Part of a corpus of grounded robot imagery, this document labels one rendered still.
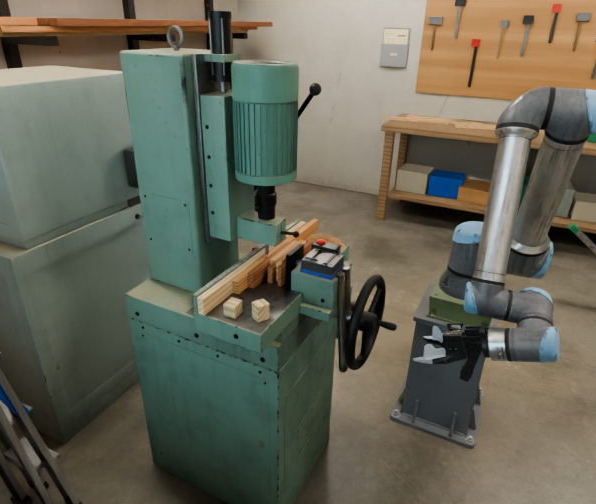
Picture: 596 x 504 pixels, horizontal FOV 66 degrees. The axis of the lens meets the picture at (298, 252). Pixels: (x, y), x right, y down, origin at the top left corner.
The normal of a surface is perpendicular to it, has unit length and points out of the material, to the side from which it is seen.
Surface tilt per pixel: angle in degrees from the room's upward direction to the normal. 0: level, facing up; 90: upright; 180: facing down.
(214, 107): 90
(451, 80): 90
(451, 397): 90
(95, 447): 0
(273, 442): 90
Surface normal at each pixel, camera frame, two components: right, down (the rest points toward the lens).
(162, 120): -0.46, 0.39
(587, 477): 0.02, -0.90
